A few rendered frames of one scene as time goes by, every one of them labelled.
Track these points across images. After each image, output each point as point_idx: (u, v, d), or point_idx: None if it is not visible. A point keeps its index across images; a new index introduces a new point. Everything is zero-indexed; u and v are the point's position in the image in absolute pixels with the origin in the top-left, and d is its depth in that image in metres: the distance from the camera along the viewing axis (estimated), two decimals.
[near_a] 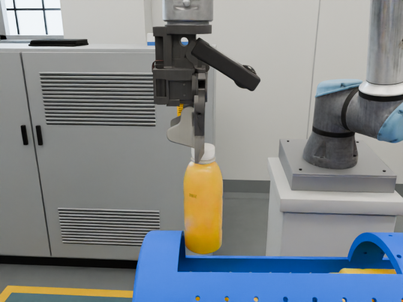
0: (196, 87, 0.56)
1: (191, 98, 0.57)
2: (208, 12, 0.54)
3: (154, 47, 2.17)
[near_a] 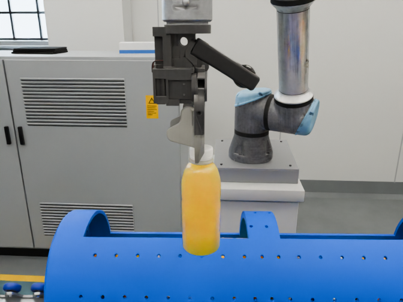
0: (195, 87, 0.56)
1: (191, 97, 0.57)
2: (207, 12, 0.54)
3: (126, 54, 2.38)
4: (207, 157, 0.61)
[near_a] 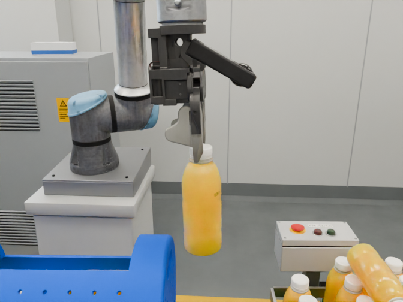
0: (191, 86, 0.56)
1: (186, 97, 0.57)
2: (201, 12, 0.55)
3: (38, 55, 2.27)
4: None
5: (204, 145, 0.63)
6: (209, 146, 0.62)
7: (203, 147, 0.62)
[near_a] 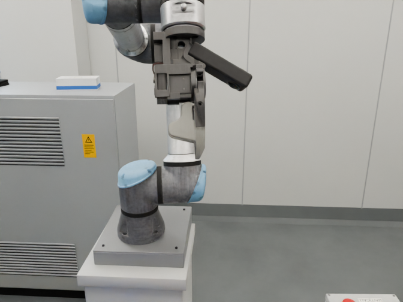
0: (195, 80, 0.60)
1: (190, 91, 0.60)
2: (202, 18, 0.62)
3: (63, 90, 2.29)
4: None
5: None
6: None
7: None
